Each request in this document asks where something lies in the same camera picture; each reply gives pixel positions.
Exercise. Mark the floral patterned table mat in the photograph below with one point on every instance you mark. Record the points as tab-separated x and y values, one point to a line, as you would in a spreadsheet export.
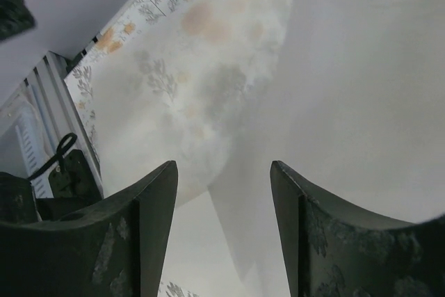
133	92

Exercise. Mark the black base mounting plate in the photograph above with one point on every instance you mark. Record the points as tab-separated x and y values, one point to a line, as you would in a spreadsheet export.
72	184

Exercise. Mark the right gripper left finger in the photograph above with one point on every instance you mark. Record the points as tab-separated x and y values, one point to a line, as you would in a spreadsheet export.
115	247

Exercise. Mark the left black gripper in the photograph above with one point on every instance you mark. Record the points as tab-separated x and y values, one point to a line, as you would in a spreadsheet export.
16	19

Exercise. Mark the white slotted cable duct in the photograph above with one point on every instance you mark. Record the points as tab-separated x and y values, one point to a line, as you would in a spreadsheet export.
31	143

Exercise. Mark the aluminium frame rail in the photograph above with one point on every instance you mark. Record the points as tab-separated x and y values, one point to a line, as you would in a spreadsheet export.
48	93

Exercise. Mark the white wrapping paper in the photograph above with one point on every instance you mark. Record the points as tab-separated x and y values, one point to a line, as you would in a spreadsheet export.
347	93

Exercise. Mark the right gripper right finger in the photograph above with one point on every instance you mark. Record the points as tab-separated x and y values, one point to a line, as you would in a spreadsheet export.
332	247

